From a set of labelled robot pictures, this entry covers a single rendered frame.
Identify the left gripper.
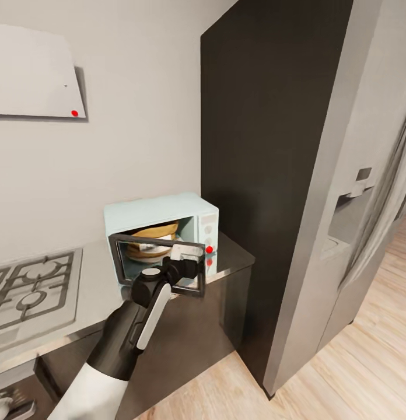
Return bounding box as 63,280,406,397
163,256,204,282

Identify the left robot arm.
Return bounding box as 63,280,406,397
47,244,204,420

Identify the popcorn bag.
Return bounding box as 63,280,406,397
124,220,179,240

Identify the microwave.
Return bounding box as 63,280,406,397
103,192,219,298

